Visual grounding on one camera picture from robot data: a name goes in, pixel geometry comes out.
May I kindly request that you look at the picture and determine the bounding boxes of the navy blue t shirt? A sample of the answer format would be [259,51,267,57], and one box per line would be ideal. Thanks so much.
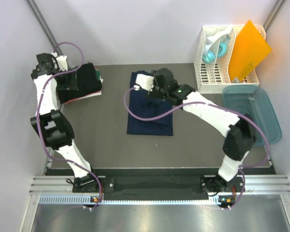
[126,70,174,137]

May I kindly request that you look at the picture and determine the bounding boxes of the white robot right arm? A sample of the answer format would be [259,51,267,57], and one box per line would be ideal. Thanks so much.
[136,68,256,192]

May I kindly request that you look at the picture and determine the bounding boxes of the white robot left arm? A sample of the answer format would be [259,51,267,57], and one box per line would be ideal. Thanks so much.
[30,53,101,193]

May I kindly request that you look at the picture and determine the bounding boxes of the folded black t shirt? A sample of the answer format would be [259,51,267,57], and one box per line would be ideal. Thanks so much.
[57,63,102,104]

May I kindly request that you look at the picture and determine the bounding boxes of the folded green t shirt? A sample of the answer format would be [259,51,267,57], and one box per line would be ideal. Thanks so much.
[87,62,103,83]

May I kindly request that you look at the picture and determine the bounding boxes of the white slotted file organizer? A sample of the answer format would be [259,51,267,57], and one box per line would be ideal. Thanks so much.
[194,25,267,87]

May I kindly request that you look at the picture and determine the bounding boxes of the folded red t shirt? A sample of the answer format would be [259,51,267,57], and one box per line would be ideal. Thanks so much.
[64,90,102,104]

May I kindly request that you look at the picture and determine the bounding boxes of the teal headphones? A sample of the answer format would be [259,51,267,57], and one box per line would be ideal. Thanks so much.
[202,26,232,64]

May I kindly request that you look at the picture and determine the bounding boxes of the orange plastic folder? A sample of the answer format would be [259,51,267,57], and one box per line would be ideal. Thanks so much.
[228,20,272,83]

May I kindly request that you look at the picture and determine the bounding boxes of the translucent teal plastic bin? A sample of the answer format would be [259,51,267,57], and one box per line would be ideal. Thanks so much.
[222,84,282,145]

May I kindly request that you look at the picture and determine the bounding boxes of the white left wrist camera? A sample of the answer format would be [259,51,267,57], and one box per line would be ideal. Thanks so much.
[51,52,69,72]

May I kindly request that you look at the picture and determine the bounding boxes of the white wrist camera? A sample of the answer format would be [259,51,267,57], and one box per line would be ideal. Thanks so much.
[51,52,69,72]
[133,73,158,92]

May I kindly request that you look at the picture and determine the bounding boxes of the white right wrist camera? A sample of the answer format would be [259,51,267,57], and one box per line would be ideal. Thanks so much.
[133,73,158,92]

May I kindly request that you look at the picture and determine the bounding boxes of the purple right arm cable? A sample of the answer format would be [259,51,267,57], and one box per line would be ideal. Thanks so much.
[123,87,271,210]

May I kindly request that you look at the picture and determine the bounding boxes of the left aluminium corner post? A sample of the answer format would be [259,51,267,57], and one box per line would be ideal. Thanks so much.
[25,0,63,55]

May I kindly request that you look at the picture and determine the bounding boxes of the aluminium corner post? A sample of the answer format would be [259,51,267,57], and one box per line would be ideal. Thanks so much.
[263,0,286,32]
[25,0,63,55]

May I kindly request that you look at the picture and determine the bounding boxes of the aluminium frame rail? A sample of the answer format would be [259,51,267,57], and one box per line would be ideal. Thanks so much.
[20,169,290,232]

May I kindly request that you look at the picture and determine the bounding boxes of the right aluminium corner post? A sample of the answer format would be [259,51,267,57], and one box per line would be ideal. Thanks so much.
[263,0,286,32]

